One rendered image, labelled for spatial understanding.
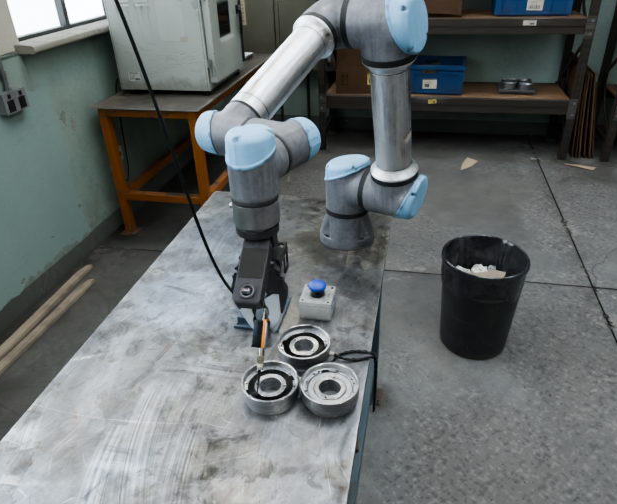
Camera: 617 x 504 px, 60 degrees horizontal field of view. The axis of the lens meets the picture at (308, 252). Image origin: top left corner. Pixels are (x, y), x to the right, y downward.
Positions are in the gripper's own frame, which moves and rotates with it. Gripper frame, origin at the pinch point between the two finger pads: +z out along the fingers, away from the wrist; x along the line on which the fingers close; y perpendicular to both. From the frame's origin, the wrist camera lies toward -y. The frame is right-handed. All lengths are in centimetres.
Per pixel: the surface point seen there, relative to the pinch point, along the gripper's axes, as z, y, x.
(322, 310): 10.4, 20.1, -7.1
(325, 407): 9.8, -7.7, -12.4
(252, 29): 5, 380, 113
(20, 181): 34, 127, 154
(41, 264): 77, 123, 154
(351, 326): 13.2, 19.0, -13.6
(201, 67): 0, 209, 91
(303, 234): 13, 58, 5
